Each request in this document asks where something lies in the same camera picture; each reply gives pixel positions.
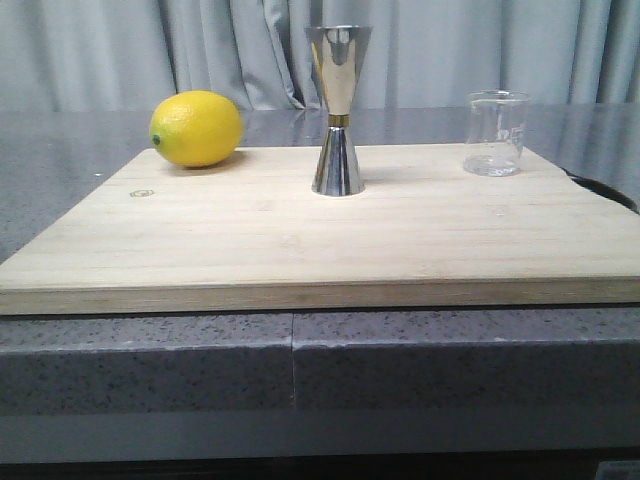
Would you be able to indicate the black cutting board handle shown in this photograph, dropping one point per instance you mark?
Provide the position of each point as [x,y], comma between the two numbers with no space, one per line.
[603,190]

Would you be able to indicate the white label sticker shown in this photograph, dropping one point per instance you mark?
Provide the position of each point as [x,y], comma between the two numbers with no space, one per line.
[618,470]

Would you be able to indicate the grey curtain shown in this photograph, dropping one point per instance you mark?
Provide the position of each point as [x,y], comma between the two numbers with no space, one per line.
[83,56]

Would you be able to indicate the wooden cutting board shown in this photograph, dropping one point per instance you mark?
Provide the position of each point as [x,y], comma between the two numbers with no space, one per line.
[250,234]

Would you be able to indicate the clear glass beaker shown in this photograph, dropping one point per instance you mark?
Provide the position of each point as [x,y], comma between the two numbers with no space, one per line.
[497,120]

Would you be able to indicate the steel double jigger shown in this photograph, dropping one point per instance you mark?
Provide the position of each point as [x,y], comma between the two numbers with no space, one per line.
[338,53]

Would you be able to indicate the yellow lemon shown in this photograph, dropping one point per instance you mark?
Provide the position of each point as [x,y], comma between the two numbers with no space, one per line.
[196,128]

